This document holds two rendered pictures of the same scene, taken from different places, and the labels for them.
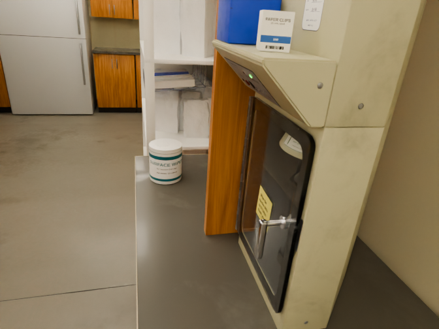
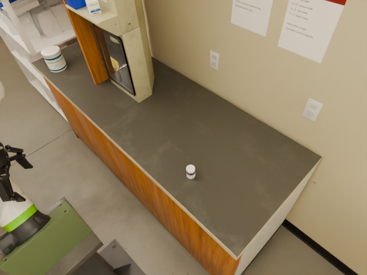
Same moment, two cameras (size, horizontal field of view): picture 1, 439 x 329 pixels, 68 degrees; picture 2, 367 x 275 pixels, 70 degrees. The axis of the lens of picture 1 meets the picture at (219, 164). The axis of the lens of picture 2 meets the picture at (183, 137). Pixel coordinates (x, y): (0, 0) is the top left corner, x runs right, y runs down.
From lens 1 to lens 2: 96 cm
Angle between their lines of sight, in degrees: 32
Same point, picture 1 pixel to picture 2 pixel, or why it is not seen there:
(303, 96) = (112, 29)
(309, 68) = (110, 21)
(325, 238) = (137, 66)
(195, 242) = (94, 89)
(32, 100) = not seen: outside the picture
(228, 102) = (81, 25)
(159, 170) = (55, 65)
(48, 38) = not seen: outside the picture
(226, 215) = (101, 72)
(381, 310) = (167, 82)
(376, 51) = (126, 7)
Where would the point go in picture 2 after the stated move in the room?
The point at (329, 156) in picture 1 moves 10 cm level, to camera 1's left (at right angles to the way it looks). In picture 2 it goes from (127, 42) to (109, 47)
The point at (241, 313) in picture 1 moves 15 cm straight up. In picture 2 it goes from (124, 102) to (118, 84)
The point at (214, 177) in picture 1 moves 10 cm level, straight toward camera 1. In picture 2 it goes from (89, 59) to (93, 67)
